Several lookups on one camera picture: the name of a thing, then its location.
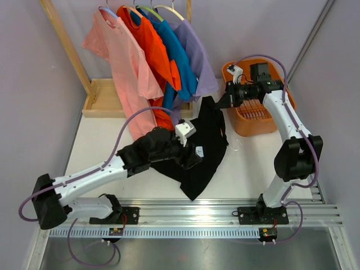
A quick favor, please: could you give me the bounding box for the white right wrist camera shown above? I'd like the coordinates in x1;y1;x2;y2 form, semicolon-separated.
227;64;243;84

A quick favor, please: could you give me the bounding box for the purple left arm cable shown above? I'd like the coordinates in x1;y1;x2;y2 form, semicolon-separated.
18;106;183;267

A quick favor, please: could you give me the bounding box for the wooden clothes rack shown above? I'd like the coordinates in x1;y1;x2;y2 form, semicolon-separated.
39;0;195;119

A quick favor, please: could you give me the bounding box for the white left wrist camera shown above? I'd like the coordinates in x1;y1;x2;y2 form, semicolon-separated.
175;119;196;147

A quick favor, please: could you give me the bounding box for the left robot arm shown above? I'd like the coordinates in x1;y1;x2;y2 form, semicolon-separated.
31;123;202;230

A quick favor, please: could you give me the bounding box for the black t shirt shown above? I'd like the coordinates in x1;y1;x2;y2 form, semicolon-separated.
151;96;228;201

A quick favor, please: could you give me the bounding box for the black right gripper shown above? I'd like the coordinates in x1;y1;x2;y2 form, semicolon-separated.
215;80;258;109

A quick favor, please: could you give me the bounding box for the orange t shirt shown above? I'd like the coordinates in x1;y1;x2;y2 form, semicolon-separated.
116;4;182;132

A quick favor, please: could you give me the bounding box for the yellow hanger with metal hook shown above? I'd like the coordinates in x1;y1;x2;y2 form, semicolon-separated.
227;138;242;152

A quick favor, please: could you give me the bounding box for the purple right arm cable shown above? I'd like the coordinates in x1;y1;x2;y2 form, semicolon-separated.
230;53;320;245

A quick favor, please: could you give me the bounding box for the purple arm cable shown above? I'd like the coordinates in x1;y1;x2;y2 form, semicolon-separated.
18;106;183;267
230;53;320;245

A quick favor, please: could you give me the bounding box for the green hanger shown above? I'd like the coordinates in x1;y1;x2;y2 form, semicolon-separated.
135;5;164;22

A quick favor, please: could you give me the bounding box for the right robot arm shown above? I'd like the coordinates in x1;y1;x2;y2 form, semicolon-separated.
217;62;323;225

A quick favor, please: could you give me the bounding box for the lavender t shirt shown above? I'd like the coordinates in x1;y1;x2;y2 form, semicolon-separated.
163;19;219;124

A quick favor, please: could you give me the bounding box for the cream hanger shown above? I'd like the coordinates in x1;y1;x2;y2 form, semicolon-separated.
154;0;185;21

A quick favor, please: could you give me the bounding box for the orange plastic basket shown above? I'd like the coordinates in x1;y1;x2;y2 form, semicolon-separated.
222;56;284;137

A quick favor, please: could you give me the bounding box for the light blue hanger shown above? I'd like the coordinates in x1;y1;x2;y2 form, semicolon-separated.
98;0;118;19

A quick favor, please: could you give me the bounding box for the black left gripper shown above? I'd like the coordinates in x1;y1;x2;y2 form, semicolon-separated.
150;133;202;169

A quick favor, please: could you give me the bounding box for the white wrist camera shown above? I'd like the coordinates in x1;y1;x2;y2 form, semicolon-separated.
227;64;243;84
175;119;196;147

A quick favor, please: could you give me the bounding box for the pink t shirt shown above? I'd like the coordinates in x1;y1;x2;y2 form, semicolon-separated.
81;7;164;141

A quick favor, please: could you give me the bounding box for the aluminium mounting rail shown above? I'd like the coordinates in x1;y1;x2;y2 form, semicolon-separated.
56;197;344;228

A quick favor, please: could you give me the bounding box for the blue t shirt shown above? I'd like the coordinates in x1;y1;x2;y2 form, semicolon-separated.
136;6;198;114

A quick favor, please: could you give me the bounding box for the white slotted cable duct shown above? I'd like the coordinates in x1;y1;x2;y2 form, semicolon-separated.
49;226;260;239

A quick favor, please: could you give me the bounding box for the peach hanger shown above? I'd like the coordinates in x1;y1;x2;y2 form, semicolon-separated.
120;5;143;18

